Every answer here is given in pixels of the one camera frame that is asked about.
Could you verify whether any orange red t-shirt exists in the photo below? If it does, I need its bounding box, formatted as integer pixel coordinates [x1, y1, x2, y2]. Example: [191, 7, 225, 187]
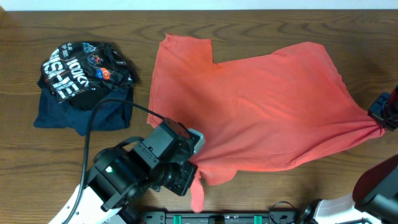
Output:
[147, 34, 384, 213]

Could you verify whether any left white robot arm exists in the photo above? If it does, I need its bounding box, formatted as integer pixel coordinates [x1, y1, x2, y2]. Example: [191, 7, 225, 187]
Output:
[51, 140, 197, 223]

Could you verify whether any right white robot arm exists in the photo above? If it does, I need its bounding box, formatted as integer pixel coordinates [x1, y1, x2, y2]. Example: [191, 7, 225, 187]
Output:
[277, 85, 397, 223]

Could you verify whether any navy blue folded shirt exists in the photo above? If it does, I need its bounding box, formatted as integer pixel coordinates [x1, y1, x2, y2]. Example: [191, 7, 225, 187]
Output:
[34, 88, 132, 136]

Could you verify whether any black printed folded shirt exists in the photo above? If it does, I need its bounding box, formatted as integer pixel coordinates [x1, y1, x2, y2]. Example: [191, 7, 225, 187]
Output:
[38, 41, 136, 111]

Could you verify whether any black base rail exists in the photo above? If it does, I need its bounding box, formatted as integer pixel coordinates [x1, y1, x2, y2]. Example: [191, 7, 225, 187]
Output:
[124, 201, 374, 224]

